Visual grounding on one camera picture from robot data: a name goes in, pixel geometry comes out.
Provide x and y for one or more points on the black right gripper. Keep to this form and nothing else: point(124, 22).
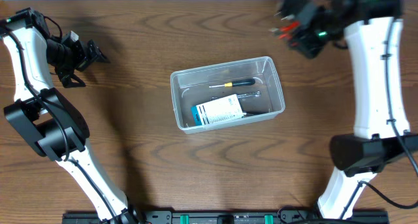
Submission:
point(297, 42)

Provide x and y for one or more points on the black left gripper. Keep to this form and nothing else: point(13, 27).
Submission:
point(80, 59)

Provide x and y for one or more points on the red handled pliers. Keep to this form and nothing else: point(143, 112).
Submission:
point(285, 31)

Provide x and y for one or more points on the black yellow screwdriver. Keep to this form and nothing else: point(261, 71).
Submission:
point(236, 83)

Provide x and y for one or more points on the silver combination wrench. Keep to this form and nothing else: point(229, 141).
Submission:
point(241, 96)

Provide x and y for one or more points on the small claw hammer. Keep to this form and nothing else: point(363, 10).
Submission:
point(250, 114)

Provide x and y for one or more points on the blue white cardboard box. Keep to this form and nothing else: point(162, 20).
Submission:
point(217, 111)

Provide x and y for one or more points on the clear plastic container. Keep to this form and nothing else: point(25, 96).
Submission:
point(191, 87)

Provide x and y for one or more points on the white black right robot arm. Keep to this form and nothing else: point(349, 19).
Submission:
point(381, 132)

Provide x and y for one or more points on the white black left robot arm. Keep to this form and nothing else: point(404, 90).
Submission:
point(46, 120)

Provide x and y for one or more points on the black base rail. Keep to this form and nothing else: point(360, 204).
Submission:
point(285, 215)

